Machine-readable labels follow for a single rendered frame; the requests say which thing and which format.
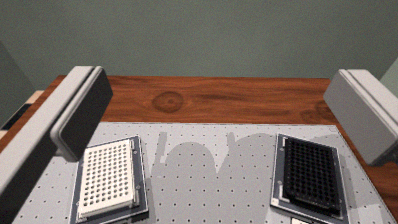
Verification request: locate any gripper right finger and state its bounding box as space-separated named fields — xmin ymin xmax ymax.
xmin=323 ymin=70 xmax=398 ymax=167

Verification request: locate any white well plate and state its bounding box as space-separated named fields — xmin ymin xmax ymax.
xmin=78 ymin=140 xmax=136 ymax=219

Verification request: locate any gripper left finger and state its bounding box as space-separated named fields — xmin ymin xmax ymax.
xmin=0 ymin=66 xmax=113 ymax=224

